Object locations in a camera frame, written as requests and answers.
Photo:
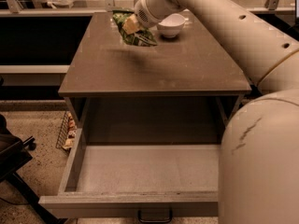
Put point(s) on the wire basket with snacks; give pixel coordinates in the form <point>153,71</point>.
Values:
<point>67,133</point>

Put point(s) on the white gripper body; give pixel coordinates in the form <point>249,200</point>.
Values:
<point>146,13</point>

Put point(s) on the open grey top drawer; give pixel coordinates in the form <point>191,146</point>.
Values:
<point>103,180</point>

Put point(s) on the black office chair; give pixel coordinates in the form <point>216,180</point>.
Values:
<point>33,166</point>

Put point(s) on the green jalapeno chip bag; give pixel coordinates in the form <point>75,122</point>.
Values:
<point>143,38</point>

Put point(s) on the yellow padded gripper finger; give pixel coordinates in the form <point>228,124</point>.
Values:
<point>132,25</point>

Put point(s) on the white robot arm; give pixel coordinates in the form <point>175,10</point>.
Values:
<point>259,157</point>

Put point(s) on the white ceramic bowl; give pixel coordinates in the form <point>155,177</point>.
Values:
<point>171,25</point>

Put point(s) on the grey cabinet with counter top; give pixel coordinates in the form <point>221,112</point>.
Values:
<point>181,91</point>

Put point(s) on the black drawer handle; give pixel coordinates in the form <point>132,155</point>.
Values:
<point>155,216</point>

